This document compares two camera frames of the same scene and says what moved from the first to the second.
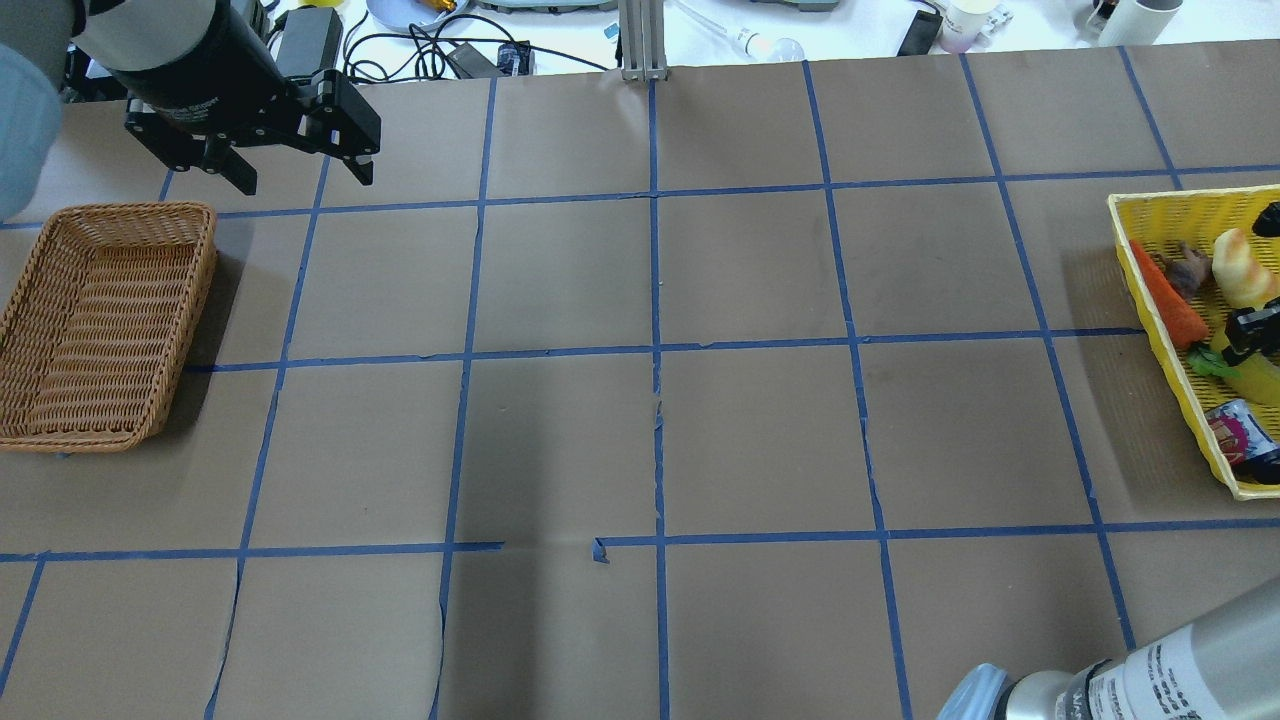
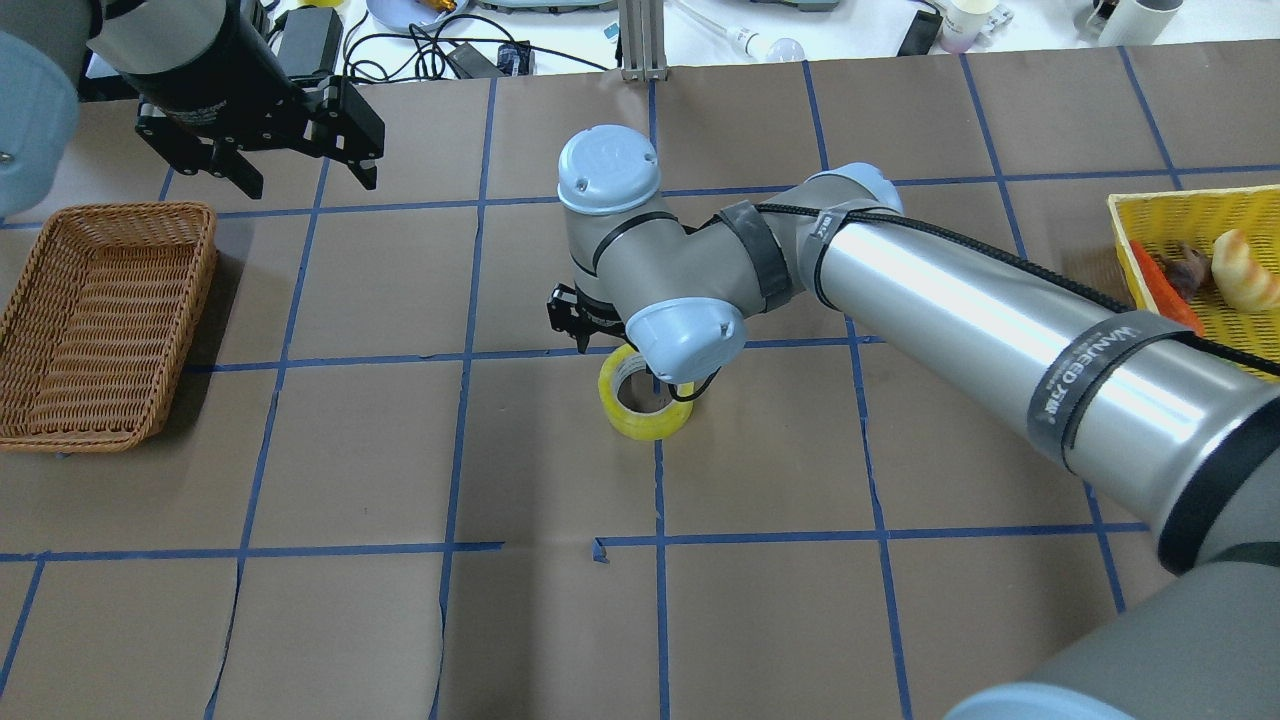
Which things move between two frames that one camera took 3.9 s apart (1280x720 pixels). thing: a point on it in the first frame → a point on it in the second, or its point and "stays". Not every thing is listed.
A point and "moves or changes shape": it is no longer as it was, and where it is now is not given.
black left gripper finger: (362, 171) stays
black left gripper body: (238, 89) stays
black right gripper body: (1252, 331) → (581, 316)
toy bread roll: (1243, 278) stays
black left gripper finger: (221, 157) stays
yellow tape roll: (1257, 378) moves or changes shape
